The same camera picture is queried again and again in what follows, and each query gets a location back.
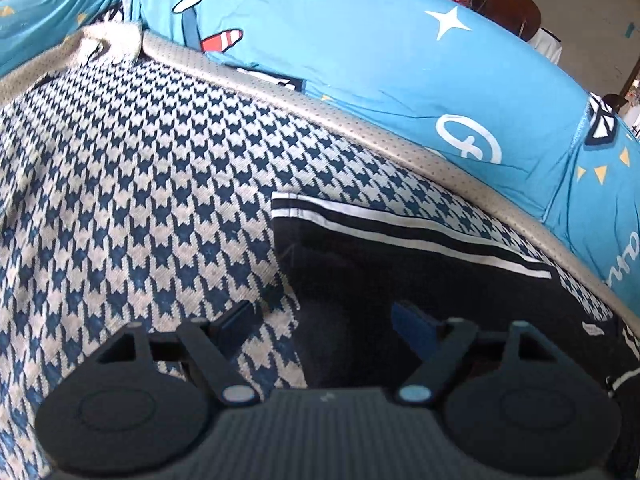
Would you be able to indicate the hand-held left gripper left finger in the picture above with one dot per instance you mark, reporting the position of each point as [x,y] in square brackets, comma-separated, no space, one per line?
[235,322]

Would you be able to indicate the white-clothed table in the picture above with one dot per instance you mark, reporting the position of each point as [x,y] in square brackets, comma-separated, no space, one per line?
[547,47]

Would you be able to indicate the houndstooth mattress cover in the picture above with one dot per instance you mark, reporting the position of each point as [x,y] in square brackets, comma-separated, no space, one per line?
[150,185]

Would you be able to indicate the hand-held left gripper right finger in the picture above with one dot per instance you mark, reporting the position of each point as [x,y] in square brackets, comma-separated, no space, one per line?
[412,327]

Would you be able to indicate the dark chair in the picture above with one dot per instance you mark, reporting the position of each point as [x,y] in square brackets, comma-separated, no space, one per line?
[617,104]

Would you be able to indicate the blue printed bed sheet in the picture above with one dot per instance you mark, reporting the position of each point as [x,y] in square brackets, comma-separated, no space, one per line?
[375,60]

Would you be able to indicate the brown wooden chair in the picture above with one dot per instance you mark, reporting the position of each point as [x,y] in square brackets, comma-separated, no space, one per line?
[510,10]

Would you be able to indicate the black shirt with white stripes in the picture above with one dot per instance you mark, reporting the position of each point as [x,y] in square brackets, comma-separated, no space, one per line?
[400,270]

